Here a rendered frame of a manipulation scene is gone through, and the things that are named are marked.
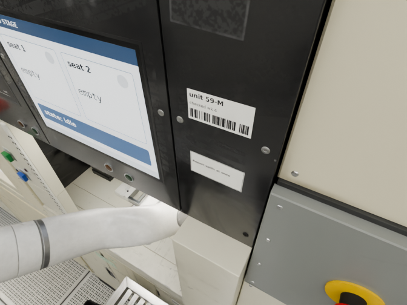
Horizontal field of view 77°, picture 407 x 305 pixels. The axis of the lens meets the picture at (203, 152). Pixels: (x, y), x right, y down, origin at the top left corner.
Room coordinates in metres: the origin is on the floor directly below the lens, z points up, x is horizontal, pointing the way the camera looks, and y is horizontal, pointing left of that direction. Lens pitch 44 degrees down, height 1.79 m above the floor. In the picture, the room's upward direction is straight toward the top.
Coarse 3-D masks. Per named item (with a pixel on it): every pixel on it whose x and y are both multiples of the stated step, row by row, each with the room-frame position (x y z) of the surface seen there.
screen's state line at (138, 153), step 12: (48, 108) 0.38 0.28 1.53; (60, 120) 0.37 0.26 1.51; (72, 120) 0.35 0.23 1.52; (84, 132) 0.34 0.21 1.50; (96, 132) 0.32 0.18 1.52; (108, 144) 0.31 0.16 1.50; (120, 144) 0.30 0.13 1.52; (132, 144) 0.29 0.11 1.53; (132, 156) 0.29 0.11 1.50; (144, 156) 0.28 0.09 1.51
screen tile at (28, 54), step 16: (16, 48) 0.38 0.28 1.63; (32, 48) 0.36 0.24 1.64; (48, 48) 0.34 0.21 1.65; (16, 64) 0.40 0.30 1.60; (32, 64) 0.37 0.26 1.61; (48, 64) 0.35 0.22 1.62; (32, 80) 0.39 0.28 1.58; (64, 80) 0.34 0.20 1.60; (48, 96) 0.37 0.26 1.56; (64, 96) 0.35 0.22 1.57
